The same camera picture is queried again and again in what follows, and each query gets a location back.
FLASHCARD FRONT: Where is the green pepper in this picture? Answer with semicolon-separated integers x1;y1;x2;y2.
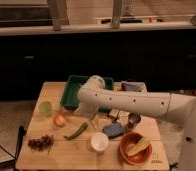
64;122;88;140

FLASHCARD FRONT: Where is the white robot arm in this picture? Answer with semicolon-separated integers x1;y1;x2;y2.
77;75;196;171

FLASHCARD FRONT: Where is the white plastic cup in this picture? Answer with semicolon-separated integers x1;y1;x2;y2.
89;132;109;153

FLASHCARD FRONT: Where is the metal cup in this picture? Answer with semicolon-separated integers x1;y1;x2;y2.
127;113;141;131

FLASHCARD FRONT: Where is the green plastic cup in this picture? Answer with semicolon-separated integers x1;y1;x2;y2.
39;101;52;117

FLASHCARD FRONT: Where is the blue sponge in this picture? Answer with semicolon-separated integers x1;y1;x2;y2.
103;123;124;139

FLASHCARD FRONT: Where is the small snack packet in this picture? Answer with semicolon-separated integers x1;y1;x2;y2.
108;109;128;120

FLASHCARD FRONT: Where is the orange bowl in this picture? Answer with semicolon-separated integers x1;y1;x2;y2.
119;132;152;166

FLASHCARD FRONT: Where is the green plastic tray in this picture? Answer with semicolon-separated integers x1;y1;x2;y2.
60;75;114;112

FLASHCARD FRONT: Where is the orange peach fruit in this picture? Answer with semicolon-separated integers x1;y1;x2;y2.
54;114;66;127

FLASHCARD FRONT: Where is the yellow corn cob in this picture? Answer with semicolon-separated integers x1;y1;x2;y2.
126;138;150;157

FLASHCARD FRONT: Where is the bunch of dark grapes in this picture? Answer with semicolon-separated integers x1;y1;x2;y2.
28;135;54;151

